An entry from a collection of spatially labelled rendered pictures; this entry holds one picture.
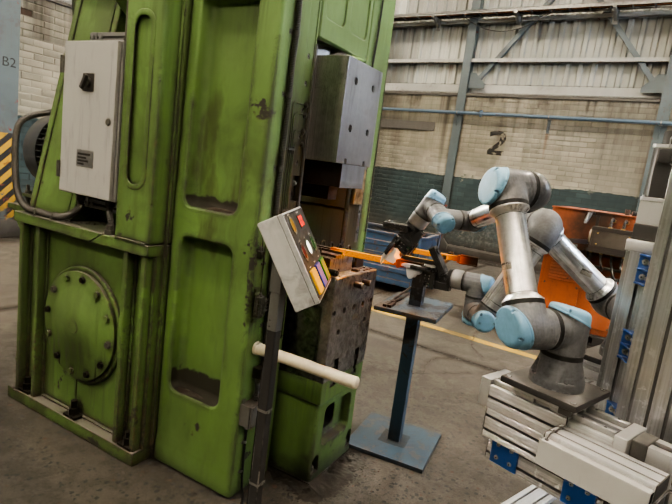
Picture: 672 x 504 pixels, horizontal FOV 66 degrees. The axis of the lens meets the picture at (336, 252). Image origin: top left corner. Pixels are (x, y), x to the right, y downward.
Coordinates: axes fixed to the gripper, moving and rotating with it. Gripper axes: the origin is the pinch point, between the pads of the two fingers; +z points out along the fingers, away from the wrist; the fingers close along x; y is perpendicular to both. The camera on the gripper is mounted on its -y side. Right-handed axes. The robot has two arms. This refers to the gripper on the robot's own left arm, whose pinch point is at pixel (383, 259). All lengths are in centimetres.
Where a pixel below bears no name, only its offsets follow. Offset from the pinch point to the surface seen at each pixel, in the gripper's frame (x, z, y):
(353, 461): 14, 90, 43
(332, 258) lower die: -10.3, 10.6, -14.6
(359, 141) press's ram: -0.5, -31.6, -38.2
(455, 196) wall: 773, 95, -184
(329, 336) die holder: -15.5, 34.4, 5.8
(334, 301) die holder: -15.2, 21.5, -1.4
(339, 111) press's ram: -17, -39, -44
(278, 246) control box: -73, -9, -6
